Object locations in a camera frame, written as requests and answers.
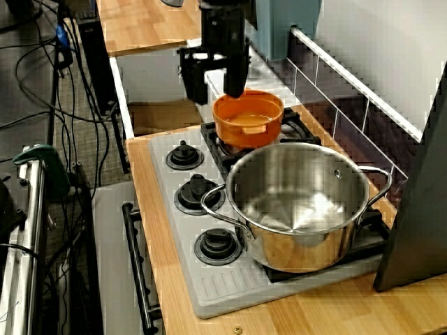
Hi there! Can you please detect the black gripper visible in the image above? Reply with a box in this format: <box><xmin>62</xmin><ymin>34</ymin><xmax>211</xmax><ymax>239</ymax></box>
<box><xmin>177</xmin><ymin>6</ymin><xmax>253</xmax><ymax>106</ymax></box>

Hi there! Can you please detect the orange plastic toy pot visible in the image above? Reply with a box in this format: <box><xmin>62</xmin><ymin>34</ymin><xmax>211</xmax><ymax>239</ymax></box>
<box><xmin>212</xmin><ymin>89</ymin><xmax>285</xmax><ymax>149</ymax></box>

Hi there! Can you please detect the black burner grate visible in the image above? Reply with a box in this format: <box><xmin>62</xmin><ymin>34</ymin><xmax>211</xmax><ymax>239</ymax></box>
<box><xmin>240</xmin><ymin>205</ymin><xmax>391</xmax><ymax>284</ymax></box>
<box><xmin>200</xmin><ymin>107</ymin><xmax>322</xmax><ymax>172</ymax></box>

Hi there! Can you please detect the white toy sink basin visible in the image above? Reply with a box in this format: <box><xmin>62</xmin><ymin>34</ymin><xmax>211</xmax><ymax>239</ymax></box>
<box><xmin>110</xmin><ymin>36</ymin><xmax>301</xmax><ymax>140</ymax></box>

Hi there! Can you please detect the black stove knob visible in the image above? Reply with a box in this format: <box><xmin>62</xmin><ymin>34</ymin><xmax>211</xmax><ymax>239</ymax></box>
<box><xmin>173</xmin><ymin>173</ymin><xmax>227</xmax><ymax>216</ymax></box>
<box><xmin>193</xmin><ymin>228</ymin><xmax>244</xmax><ymax>267</ymax></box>
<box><xmin>166</xmin><ymin>140</ymin><xmax>205</xmax><ymax>171</ymax></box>

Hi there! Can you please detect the teal blue cabinet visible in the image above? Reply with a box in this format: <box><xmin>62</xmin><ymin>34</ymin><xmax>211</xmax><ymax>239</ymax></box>
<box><xmin>251</xmin><ymin>0</ymin><xmax>322</xmax><ymax>62</ymax></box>

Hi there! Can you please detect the black tower box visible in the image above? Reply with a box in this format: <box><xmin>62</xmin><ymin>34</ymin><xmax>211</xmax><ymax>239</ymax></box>
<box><xmin>75</xmin><ymin>17</ymin><xmax>118</xmax><ymax>116</ymax></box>

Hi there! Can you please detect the green clamp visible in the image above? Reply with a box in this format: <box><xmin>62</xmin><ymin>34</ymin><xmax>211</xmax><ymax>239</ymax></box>
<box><xmin>13</xmin><ymin>143</ymin><xmax>71</xmax><ymax>202</ymax></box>

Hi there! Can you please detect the stainless steel pot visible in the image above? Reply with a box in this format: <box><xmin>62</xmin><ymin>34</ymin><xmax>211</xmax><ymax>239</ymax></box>
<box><xmin>200</xmin><ymin>142</ymin><xmax>393</xmax><ymax>274</ymax></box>

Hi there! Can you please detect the white oven door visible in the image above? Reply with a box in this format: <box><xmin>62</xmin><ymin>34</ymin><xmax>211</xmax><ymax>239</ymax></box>
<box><xmin>91</xmin><ymin>181</ymin><xmax>161</xmax><ymax>335</ymax></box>

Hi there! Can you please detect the grey toy stove panel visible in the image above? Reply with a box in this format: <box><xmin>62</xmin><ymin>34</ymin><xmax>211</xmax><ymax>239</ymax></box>
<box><xmin>146</xmin><ymin>131</ymin><xmax>385</xmax><ymax>320</ymax></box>

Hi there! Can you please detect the black side panel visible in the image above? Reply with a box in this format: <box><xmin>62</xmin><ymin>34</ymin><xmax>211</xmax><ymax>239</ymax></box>
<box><xmin>372</xmin><ymin>61</ymin><xmax>447</xmax><ymax>292</ymax></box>

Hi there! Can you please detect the black device box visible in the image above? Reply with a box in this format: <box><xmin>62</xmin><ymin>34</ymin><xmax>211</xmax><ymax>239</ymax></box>
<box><xmin>0</xmin><ymin>174</ymin><xmax>28</xmax><ymax>240</ymax></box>

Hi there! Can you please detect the blue cable connector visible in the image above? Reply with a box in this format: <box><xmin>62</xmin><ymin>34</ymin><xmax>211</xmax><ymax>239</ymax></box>
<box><xmin>55</xmin><ymin>24</ymin><xmax>71</xmax><ymax>53</ymax></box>

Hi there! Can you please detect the black oven door handle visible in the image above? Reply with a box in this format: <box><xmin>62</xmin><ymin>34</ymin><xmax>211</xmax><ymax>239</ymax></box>
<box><xmin>121</xmin><ymin>202</ymin><xmax>162</xmax><ymax>332</ymax></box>

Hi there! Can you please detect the black metal frame post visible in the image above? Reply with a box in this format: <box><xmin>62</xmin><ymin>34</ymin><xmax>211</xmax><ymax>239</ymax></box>
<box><xmin>69</xmin><ymin>162</ymin><xmax>105</xmax><ymax>335</ymax></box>

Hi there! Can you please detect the silver metal frame rail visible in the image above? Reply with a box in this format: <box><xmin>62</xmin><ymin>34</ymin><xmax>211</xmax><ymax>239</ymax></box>
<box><xmin>0</xmin><ymin>149</ymin><xmax>48</xmax><ymax>335</ymax></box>

